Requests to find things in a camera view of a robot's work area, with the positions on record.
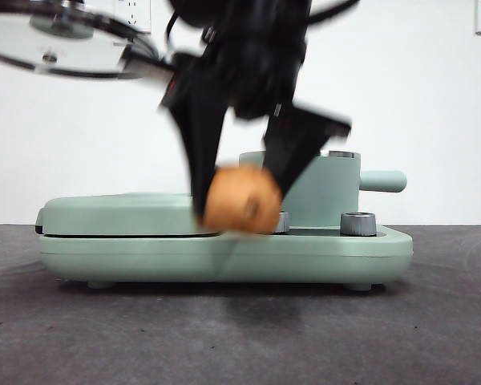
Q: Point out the mint green griddle cover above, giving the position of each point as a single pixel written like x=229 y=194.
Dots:
x=124 y=214

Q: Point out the mint green steamer pot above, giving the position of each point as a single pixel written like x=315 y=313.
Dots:
x=332 y=188

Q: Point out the mint green appliance base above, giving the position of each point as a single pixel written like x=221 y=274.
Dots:
x=304 y=256

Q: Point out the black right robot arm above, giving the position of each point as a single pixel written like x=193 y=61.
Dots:
x=256 y=48

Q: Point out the glass pot lid green knob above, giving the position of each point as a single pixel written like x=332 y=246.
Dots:
x=60 y=26

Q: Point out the silver control knob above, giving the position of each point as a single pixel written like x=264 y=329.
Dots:
x=284 y=222
x=357 y=224

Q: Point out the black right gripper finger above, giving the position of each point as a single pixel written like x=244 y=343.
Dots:
x=296 y=136
x=200 y=132

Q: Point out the brown potato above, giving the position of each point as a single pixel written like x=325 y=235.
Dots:
x=240 y=200

